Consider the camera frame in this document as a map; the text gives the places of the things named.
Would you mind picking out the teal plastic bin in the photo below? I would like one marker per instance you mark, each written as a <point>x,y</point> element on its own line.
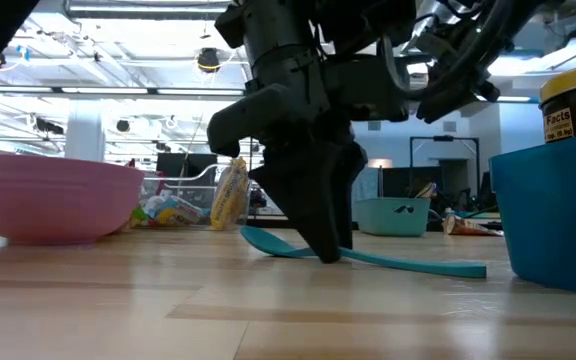
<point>553,210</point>

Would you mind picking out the black background monitor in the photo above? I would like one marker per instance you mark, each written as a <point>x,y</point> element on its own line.
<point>183,165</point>

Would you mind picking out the clear plastic container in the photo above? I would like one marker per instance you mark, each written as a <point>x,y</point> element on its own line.
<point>193,200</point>

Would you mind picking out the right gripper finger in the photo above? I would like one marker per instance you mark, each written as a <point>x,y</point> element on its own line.
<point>443,107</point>

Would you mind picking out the grey blue cloth panel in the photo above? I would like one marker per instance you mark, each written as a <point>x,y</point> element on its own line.
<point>366,185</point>

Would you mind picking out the blue edged ramen noodle pack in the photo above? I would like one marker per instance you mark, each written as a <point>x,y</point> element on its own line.
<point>173,212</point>

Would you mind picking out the brown food packet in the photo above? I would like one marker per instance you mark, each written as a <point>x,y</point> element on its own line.
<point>468,227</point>

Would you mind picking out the yellow ramen noodle pack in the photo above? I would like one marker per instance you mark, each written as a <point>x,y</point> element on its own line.
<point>230,195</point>

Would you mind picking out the pink plastic bowl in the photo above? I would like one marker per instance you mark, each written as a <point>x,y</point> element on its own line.
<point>58,200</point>

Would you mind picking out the teal cutting board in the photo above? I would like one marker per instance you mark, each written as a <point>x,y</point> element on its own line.
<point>393,220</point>

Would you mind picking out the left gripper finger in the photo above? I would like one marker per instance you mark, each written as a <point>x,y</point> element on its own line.
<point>353,200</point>
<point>308,210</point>

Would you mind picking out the long ceiling light strip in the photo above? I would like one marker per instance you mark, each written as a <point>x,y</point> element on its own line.
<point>118,92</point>

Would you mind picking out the teal silicone spatula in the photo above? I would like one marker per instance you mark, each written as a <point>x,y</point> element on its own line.
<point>418,267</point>

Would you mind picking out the white pillar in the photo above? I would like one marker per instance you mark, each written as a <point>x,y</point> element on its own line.
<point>85,130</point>

